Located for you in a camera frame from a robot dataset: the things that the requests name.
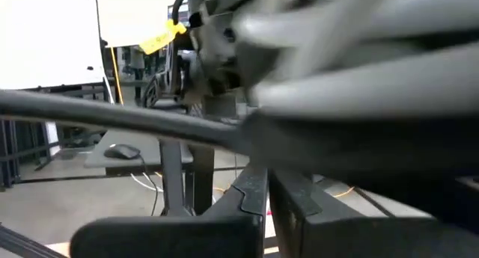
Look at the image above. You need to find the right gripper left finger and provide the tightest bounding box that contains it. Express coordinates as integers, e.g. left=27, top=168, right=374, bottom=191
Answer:
left=69, top=166, right=269, bottom=258

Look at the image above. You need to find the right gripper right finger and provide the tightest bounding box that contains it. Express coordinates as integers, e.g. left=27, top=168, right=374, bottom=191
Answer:
left=268, top=168, right=479, bottom=258

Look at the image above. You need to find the white cord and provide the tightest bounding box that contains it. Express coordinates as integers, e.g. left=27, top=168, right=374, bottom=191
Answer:
left=231, top=0, right=479, bottom=119

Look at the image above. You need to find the person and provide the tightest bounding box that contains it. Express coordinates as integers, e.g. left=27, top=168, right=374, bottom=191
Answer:
left=129, top=44, right=147, bottom=102

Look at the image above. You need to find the white panel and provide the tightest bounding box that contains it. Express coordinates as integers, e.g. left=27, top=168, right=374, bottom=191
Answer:
left=93, top=0, right=186, bottom=49

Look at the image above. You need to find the black computer mouse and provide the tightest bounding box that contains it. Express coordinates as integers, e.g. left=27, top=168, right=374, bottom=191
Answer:
left=103, top=143, right=142, bottom=161

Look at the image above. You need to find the grey office desk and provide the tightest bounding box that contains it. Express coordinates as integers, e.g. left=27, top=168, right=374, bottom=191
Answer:
left=83, top=129, right=195, bottom=177

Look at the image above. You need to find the black rack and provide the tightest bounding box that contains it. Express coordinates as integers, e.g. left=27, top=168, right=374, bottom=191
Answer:
left=0, top=117, right=61, bottom=191

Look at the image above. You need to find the large whiteboard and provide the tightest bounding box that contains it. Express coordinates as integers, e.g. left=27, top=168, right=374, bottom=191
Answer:
left=0, top=0, right=106, bottom=91

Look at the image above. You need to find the yellow cable tag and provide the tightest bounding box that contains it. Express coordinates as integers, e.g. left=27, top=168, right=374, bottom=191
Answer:
left=138, top=19, right=188, bottom=56

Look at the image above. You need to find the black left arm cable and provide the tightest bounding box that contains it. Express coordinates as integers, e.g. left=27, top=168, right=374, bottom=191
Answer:
left=171, top=0, right=194, bottom=27

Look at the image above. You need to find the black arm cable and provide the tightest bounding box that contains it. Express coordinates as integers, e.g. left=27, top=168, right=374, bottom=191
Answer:
left=0, top=88, right=479, bottom=235
left=171, top=0, right=194, bottom=27

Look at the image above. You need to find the yellow cable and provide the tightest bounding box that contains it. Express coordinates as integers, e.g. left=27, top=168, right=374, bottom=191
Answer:
left=109, top=46, right=125, bottom=106

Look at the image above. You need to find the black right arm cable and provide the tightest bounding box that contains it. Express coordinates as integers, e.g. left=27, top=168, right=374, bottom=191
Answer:
left=0, top=88, right=479, bottom=235

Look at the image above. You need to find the black aluminium rig frame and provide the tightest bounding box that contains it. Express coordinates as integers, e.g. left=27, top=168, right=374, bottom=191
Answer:
left=0, top=223, right=69, bottom=258

